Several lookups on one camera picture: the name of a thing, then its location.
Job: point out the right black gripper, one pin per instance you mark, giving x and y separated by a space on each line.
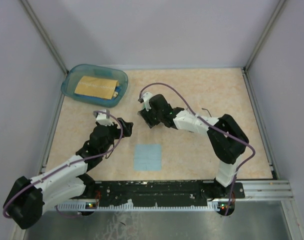
157 122

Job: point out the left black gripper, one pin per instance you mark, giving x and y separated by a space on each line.
127 127

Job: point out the grey glasses case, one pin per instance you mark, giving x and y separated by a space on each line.
143 113

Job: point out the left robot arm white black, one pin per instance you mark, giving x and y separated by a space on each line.
30 198

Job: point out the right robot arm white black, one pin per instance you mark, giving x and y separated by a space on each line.
225 135

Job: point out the light blue cleaning cloth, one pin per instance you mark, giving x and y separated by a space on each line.
148 157

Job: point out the teal plastic bin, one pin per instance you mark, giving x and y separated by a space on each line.
76 73

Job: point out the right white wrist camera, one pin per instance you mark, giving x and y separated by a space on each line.
144 99

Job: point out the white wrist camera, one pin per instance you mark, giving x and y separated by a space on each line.
144 99
103 117

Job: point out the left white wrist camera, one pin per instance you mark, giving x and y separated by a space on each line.
103 117

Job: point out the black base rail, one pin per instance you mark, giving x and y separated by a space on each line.
164 193

